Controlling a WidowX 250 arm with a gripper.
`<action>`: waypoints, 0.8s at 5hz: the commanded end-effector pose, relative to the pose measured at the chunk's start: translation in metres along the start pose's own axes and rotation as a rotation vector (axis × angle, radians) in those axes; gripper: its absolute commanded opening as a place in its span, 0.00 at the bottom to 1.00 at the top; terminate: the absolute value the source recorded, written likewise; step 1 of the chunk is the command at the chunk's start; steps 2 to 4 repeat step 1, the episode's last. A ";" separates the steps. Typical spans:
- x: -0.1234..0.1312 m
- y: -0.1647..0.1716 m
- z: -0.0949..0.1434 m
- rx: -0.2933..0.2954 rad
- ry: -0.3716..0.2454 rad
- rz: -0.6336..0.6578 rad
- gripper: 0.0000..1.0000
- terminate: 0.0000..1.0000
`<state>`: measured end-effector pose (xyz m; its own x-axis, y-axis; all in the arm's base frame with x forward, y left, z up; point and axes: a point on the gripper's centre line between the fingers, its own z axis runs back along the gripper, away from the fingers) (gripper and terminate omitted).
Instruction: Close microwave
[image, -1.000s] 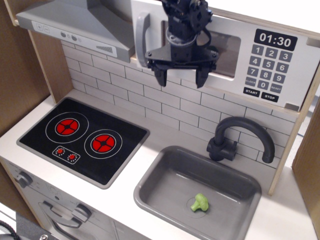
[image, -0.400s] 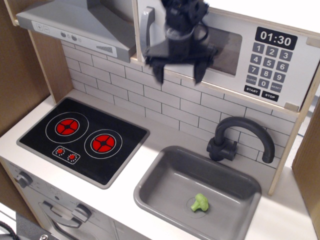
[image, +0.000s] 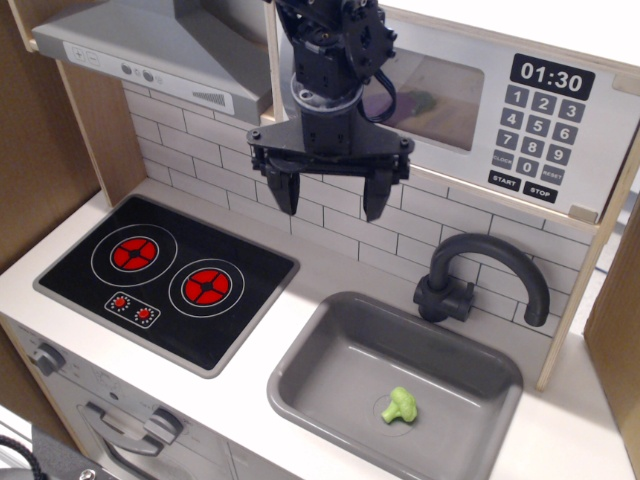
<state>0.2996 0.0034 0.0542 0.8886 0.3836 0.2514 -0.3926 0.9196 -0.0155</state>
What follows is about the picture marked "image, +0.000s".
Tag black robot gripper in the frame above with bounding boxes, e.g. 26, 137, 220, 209
247, 109, 414, 222

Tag white toy microwave door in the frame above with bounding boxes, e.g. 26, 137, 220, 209
383, 7, 639, 224

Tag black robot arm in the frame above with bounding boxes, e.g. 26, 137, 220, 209
247, 1, 414, 221

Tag purple toy eggplant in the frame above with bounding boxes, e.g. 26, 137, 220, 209
363, 90, 437, 123

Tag dark grey toy faucet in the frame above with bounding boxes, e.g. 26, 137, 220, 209
413, 233, 550, 327

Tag black toy stovetop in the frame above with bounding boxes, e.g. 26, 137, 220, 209
34, 195, 299, 378

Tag grey toy range hood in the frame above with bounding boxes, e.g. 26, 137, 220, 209
33, 1, 272, 125

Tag grey toy sink basin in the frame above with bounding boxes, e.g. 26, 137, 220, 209
267, 292, 523, 479

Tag green toy broccoli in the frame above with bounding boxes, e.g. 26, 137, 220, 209
381, 387, 418, 424

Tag brown cardboard box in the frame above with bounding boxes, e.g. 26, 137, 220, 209
584, 205, 639, 464

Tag grey toy oven door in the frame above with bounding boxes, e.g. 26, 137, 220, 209
2, 318, 292, 479

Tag grey oven knob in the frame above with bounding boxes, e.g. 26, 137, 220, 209
30, 343, 66, 377

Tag black device at bottom left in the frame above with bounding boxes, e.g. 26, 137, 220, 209
1, 425, 116, 480

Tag grey oven door handle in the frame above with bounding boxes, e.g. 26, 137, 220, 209
77, 402, 184, 457

